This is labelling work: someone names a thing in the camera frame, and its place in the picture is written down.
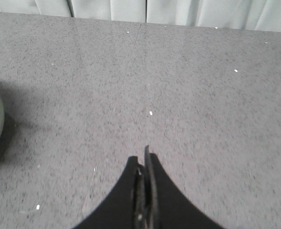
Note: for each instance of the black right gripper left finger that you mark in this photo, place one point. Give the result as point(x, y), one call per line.
point(118, 209)

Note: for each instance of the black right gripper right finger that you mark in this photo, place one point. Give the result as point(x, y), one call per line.
point(168, 207)

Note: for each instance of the white pleated curtain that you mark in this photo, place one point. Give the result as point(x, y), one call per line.
point(258, 15)

